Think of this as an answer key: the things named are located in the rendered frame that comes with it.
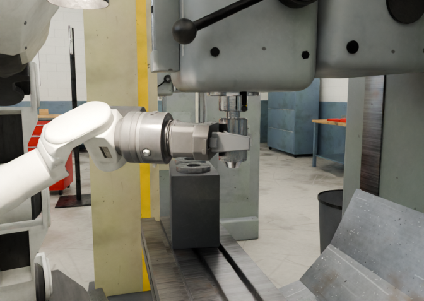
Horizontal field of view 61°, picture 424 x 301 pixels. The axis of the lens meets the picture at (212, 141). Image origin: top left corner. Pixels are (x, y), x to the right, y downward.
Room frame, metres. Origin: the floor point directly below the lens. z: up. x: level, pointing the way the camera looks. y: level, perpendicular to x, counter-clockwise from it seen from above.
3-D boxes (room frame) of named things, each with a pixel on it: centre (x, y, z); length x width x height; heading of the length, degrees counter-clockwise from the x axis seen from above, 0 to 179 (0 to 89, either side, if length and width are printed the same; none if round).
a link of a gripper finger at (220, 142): (0.56, -0.03, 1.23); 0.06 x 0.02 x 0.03; 80
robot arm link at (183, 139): (0.61, 0.06, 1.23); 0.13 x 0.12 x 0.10; 170
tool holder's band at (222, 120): (0.59, -0.03, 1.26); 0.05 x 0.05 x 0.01
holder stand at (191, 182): (0.97, 0.06, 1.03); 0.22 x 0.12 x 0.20; 8
